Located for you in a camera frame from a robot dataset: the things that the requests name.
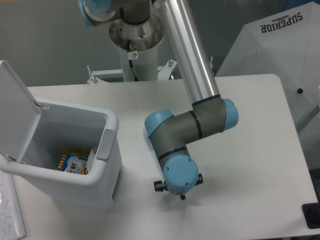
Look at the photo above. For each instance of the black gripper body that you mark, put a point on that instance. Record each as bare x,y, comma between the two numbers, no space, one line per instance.
182,196

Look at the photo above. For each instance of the clear plastic wrapper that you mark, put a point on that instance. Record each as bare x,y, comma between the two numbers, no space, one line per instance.
91,158

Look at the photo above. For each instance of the crushed clear plastic bottle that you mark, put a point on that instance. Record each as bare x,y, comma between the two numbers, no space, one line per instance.
147,139

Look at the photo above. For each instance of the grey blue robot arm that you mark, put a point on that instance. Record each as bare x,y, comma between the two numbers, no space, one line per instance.
210,113

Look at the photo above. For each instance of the white trash can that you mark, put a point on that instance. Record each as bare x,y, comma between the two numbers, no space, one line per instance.
35,132

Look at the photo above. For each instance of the colourful snack package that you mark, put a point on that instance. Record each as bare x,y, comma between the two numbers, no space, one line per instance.
74,161

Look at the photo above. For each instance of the black device at edge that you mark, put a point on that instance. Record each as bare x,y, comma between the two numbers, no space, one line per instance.
311,212

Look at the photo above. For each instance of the white umbrella with lettering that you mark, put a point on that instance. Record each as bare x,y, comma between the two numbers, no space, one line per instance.
286,44

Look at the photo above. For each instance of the white metal base frame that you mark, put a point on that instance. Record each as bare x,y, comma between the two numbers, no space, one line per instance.
107,73

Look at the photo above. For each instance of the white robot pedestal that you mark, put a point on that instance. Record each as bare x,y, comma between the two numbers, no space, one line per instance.
138,42

